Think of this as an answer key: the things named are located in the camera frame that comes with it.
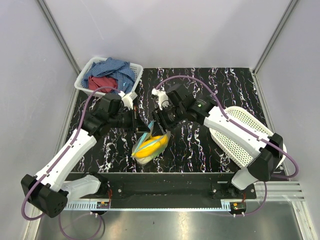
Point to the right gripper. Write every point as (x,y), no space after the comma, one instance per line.
(159,115)

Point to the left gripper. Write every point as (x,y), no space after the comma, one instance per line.
(137,121)

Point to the yellow fake lemon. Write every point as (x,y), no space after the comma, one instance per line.
(150,146)

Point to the clear zip top bag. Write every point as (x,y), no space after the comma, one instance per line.
(143,138)

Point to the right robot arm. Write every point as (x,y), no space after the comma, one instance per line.
(186,107)

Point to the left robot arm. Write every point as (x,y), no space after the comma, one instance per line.
(48,190)

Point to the black marble pattern mat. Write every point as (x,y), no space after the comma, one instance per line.
(190,148)

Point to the grey plastic basket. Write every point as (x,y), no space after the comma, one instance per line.
(138,69)

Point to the blue patterned cloth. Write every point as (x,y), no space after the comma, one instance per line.
(113,68)

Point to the dark red cloth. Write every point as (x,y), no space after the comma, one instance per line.
(98,82)

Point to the white perforated basket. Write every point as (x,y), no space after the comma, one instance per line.
(240,135)

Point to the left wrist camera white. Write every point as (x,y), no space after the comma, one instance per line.
(127,99)

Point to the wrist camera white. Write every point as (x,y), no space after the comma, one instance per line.
(127,99)
(161,97)

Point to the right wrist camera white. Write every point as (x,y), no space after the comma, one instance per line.
(161,97)

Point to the aluminium rail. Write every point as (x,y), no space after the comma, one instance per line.
(272,191)

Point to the left aluminium frame post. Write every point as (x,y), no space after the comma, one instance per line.
(58,35)

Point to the aluminium frame post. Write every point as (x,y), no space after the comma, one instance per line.
(276,33)
(58,35)

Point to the right aluminium frame post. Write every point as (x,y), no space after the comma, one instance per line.
(276,33)

